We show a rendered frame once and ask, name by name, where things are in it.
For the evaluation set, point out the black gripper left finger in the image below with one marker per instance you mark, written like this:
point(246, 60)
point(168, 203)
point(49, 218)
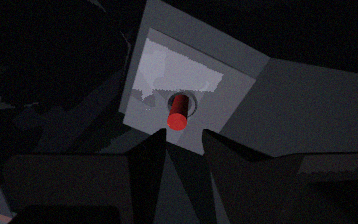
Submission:
point(128, 181)

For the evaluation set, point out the red peg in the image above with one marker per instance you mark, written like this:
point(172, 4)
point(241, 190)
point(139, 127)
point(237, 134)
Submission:
point(177, 119)

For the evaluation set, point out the grey plate with hole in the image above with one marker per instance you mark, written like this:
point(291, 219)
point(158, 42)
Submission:
point(169, 67)

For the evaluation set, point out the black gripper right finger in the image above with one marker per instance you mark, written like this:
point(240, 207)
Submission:
point(256, 188)

